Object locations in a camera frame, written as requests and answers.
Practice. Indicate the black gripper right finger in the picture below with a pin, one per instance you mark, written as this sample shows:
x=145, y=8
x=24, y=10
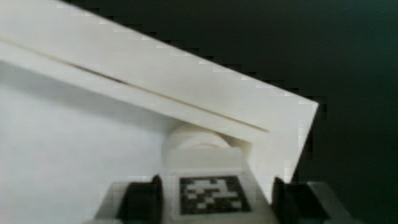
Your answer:
x=305, y=204

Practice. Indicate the white L-shaped obstacle wall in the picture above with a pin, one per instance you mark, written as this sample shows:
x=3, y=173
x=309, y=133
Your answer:
x=69, y=45

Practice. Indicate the white square table top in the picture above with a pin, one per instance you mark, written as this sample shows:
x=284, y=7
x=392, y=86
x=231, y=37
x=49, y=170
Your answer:
x=80, y=141

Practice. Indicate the white table leg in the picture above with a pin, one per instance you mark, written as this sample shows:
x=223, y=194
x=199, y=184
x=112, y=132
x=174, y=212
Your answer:
x=209, y=189

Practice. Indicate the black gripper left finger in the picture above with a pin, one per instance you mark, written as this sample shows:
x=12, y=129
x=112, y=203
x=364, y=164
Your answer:
x=131, y=205

